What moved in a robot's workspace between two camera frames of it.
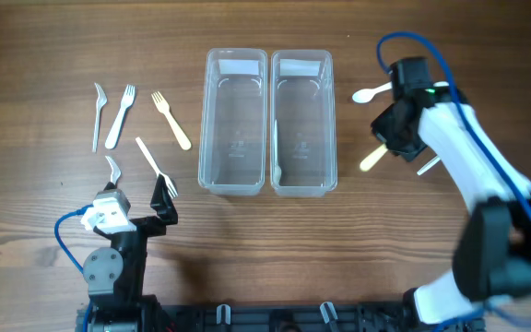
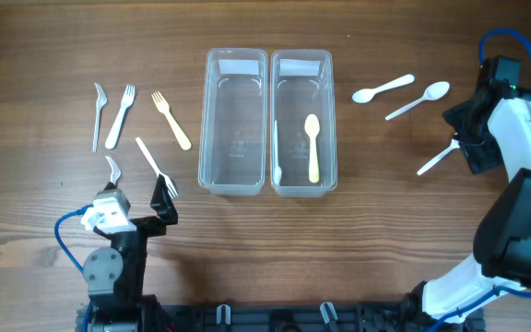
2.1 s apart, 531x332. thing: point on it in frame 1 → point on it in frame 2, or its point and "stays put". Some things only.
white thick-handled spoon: x=365 y=95 stays put
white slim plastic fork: x=171 y=188 stays put
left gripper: x=141 y=226 stays put
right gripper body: x=386 y=130 → x=477 y=150
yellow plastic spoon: x=371 y=158 → x=312 y=126
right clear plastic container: x=303 y=123 stays put
